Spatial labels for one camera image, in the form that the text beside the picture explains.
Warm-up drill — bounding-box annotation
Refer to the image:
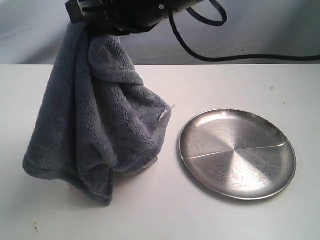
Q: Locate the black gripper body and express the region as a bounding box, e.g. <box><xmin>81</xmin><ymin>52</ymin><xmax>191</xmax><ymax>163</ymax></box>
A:
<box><xmin>64</xmin><ymin>0</ymin><xmax>176</xmax><ymax>36</ymax></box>

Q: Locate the grey fluffy towel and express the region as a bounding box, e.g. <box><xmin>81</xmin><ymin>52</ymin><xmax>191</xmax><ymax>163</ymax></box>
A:
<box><xmin>22</xmin><ymin>23</ymin><xmax>171</xmax><ymax>207</ymax></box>

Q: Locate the round steel plate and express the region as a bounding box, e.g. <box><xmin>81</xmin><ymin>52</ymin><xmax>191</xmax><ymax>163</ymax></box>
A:
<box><xmin>178</xmin><ymin>109</ymin><xmax>297</xmax><ymax>201</ymax></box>

